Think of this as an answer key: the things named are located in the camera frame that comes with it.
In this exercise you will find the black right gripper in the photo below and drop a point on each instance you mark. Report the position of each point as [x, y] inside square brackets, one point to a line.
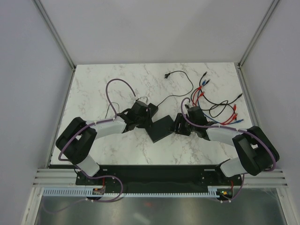
[180, 118]

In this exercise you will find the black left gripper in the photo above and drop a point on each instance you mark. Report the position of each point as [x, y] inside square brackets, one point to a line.
[148, 122]

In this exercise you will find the black network switch box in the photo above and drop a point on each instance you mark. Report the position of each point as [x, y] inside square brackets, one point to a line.
[160, 128]

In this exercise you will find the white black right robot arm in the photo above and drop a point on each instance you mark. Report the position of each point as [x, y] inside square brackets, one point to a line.
[255, 151]

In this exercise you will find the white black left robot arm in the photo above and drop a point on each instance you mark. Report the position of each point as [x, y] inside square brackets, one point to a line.
[77, 139]

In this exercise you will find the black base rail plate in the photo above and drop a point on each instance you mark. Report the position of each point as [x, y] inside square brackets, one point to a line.
[158, 179]

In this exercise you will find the aluminium frame rail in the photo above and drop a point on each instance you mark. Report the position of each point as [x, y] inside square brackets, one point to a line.
[67, 177]

